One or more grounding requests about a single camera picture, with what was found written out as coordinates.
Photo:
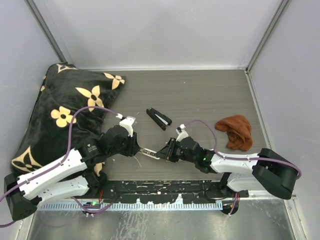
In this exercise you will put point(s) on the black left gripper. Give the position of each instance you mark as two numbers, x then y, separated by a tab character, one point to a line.
133	146

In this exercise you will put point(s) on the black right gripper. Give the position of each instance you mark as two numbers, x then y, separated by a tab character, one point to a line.
167	152

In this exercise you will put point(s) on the black stapler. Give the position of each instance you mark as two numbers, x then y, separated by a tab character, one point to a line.
160	119

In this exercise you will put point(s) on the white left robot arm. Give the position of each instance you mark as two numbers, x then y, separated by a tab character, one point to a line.
71	175

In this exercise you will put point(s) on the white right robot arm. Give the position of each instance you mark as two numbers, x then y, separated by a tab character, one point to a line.
263	171

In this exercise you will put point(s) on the black floral cushion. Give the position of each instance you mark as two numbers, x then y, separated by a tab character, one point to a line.
69	97

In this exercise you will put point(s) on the orange brown cloth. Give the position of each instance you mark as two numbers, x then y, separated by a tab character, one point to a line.
239	132

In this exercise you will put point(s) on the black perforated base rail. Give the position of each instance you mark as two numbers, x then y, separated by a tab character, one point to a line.
161	191

